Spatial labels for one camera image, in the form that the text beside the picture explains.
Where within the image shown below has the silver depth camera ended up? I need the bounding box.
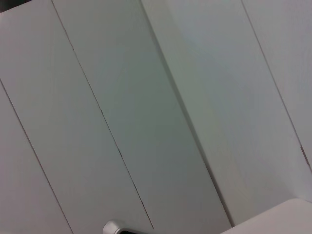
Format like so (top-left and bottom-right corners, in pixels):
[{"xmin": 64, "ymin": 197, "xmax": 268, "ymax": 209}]
[{"xmin": 102, "ymin": 220, "xmax": 137, "ymax": 234}]

